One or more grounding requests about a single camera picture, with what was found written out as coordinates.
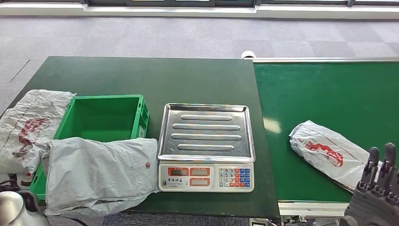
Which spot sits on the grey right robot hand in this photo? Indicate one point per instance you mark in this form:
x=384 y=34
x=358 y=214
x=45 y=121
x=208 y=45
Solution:
x=374 y=206

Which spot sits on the grey parcel bag red print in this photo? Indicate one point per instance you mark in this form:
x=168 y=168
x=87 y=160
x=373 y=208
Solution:
x=99 y=177

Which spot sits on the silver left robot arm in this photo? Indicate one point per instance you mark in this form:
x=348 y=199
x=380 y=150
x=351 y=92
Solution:
x=12 y=209

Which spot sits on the white parcel bag red stripe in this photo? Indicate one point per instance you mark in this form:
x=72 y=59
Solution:
x=327 y=149

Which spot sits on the white device under conveyor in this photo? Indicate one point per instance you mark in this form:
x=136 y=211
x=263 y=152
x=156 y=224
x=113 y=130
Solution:
x=258 y=222

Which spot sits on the white parcel bag dark print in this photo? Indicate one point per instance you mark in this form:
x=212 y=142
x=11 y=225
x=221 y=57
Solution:
x=25 y=180

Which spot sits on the white parcel bag red print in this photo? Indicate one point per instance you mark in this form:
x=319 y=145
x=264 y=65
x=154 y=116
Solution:
x=31 y=124

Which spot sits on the electronic scale with steel tray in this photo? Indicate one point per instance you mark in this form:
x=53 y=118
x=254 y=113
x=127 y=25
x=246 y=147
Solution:
x=205 y=134

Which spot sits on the white window sill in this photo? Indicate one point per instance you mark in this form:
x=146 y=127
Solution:
x=187 y=12

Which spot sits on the green plastic crate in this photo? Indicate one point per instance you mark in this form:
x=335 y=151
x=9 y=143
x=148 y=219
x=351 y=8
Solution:
x=103 y=118

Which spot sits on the green conveyor belt aluminium frame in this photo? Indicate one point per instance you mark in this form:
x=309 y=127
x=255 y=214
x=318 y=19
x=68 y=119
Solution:
x=311 y=93

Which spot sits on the dark window frame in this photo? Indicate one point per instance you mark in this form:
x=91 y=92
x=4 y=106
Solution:
x=174 y=2

